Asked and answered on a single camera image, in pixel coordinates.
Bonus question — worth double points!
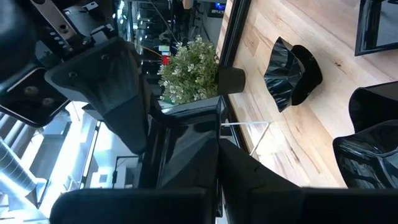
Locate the silver ventilation duct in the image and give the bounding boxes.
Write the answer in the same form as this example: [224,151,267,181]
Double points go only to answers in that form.
[0,136,40,215]

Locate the green artificial plant black pot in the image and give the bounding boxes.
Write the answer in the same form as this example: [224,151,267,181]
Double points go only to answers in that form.
[157,35,246,106]

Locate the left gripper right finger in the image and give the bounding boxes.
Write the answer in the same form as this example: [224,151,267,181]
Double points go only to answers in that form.
[219,139,398,224]

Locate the black round fluted mini plate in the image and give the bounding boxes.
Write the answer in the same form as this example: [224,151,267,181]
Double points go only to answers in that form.
[331,119,398,189]

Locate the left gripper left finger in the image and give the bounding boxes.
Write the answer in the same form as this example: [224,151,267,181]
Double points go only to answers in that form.
[49,138,220,224]

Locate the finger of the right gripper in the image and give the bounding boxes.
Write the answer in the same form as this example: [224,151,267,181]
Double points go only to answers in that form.
[45,37,149,155]

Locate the background monitor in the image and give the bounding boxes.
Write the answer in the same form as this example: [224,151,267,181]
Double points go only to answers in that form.
[207,1,227,19]

